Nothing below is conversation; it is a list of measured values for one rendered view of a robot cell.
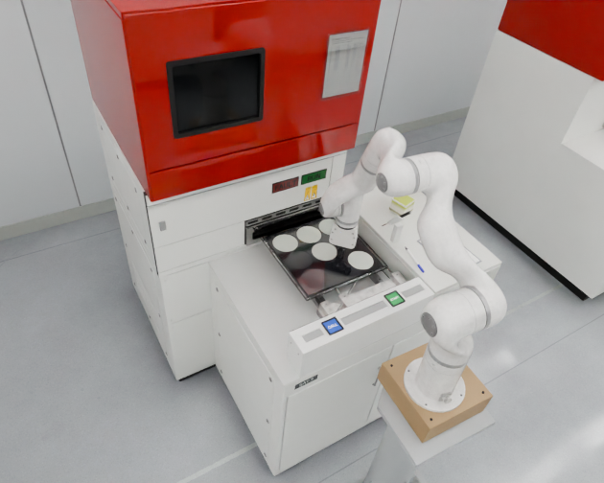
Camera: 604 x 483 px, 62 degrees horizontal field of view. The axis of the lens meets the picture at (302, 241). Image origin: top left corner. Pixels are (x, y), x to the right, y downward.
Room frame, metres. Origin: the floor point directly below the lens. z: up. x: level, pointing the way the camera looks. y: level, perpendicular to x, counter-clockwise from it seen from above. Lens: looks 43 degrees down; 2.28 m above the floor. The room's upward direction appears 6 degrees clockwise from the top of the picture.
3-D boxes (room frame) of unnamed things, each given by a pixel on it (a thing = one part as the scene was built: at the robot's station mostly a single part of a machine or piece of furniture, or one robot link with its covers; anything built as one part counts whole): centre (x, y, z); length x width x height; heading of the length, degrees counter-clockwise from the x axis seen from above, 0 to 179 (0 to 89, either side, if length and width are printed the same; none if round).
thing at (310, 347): (1.09, -0.24, 0.89); 0.55 x 0.09 x 0.14; 125
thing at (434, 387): (0.87, -0.46, 1.01); 0.19 x 0.19 x 0.18
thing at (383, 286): (1.22, -0.25, 0.87); 0.36 x 0.08 x 0.03; 125
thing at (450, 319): (0.85, -0.42, 1.22); 0.19 x 0.12 x 0.24; 119
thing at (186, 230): (1.50, 0.20, 1.02); 0.82 x 0.03 x 0.40; 125
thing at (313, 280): (1.42, -0.09, 0.90); 0.34 x 0.34 x 0.01; 35
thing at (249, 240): (1.59, 0.05, 0.89); 0.44 x 0.02 x 0.10; 125
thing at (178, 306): (1.78, 0.39, 0.41); 0.82 x 0.71 x 0.82; 125
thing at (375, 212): (1.57, -0.46, 0.89); 0.62 x 0.35 x 0.14; 35
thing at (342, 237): (1.41, -0.16, 1.03); 0.10 x 0.07 x 0.11; 78
